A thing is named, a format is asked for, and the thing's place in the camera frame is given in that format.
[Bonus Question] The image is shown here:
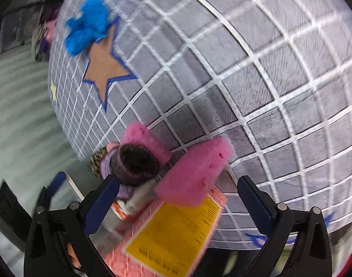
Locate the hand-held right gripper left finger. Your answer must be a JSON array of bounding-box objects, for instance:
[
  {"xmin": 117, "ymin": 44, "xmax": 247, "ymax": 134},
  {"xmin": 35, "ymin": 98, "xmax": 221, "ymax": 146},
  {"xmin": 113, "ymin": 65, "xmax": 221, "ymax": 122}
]
[{"xmin": 24, "ymin": 175, "xmax": 120, "ymax": 277}]

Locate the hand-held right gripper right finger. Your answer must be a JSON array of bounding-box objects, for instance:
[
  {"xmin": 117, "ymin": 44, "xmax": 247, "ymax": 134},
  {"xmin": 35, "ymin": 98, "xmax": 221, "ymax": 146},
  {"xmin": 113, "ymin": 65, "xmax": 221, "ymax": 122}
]
[{"xmin": 237, "ymin": 175, "xmax": 332, "ymax": 277}]

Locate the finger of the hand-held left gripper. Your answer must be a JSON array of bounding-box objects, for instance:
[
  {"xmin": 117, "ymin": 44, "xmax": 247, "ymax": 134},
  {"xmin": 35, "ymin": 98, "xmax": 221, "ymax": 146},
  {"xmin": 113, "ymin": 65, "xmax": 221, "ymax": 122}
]
[{"xmin": 43, "ymin": 172, "xmax": 67, "ymax": 209}]

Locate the leopard print scrunchie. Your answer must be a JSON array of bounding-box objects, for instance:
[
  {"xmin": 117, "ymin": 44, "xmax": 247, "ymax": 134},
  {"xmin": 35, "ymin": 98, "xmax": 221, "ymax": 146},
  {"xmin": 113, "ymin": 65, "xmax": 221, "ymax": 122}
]
[{"xmin": 89, "ymin": 147, "xmax": 109, "ymax": 178}]

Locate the pink striped knit hat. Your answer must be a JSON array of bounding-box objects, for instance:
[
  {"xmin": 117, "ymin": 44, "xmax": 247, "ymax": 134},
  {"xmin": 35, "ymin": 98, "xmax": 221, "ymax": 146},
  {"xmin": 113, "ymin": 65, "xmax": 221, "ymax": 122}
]
[{"xmin": 100, "ymin": 143, "xmax": 161, "ymax": 199}]

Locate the pink sponge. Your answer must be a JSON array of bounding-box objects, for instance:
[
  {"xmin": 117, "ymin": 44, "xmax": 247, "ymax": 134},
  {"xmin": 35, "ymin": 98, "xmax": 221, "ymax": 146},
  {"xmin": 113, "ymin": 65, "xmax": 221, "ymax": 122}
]
[
  {"xmin": 154, "ymin": 137, "xmax": 235, "ymax": 208},
  {"xmin": 120, "ymin": 121, "xmax": 173, "ymax": 165}
]

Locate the red patterned cardboard box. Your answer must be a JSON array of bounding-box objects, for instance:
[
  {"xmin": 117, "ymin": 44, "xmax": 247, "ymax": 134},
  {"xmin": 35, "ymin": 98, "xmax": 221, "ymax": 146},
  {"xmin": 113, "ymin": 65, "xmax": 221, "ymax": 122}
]
[{"xmin": 102, "ymin": 186, "xmax": 227, "ymax": 277}]

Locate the blue cloth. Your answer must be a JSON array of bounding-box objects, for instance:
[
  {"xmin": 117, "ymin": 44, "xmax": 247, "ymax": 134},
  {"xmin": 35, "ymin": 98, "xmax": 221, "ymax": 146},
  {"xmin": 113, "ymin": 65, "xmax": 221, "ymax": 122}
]
[{"xmin": 65, "ymin": 0, "xmax": 113, "ymax": 56}]

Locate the grey checked star tablecloth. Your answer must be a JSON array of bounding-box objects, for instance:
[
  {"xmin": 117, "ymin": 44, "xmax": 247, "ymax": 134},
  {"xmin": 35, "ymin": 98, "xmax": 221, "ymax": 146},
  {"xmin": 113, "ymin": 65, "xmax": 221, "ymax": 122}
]
[{"xmin": 48, "ymin": 0, "xmax": 352, "ymax": 251}]

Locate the pink plastic stool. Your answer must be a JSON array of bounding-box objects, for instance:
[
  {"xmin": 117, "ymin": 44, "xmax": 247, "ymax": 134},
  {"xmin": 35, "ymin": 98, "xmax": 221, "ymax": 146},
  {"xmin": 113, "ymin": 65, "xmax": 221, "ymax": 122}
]
[{"xmin": 31, "ymin": 7, "xmax": 61, "ymax": 62}]

